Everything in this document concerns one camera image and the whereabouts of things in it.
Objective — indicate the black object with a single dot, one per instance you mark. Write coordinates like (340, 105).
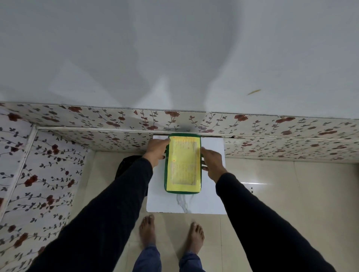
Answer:
(124, 166)

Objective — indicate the person's left foot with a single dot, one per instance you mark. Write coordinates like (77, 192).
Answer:
(147, 231)

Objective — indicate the person's right fingers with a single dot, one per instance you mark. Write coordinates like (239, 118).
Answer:
(204, 159)

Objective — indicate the small white marble-pattern table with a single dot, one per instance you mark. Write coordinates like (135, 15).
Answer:
(193, 203)

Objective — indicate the green and yellow packet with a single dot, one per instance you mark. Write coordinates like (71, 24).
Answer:
(183, 165)

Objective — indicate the person's leg blue jeans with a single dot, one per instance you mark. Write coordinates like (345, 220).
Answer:
(147, 260)
(190, 263)

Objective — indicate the person's right forearm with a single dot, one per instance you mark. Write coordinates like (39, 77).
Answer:
(260, 224)

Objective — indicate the person's right foot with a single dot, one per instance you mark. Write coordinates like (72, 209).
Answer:
(194, 238)

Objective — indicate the person's left hand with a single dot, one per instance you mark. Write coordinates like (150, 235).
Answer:
(154, 150)

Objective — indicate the person's right hand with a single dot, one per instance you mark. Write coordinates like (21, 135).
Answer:
(215, 165)

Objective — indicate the person's left forearm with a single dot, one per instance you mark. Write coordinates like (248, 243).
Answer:
(106, 215)

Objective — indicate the person's right leg blue jeans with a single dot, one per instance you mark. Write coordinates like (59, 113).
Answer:
(190, 263)

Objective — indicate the person's left fingers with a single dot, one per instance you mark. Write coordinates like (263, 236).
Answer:
(164, 145)

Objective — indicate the person's foot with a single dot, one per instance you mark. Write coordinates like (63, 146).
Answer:
(194, 238)
(147, 231)

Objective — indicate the person's left leg blue jeans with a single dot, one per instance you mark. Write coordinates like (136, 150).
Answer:
(147, 260)

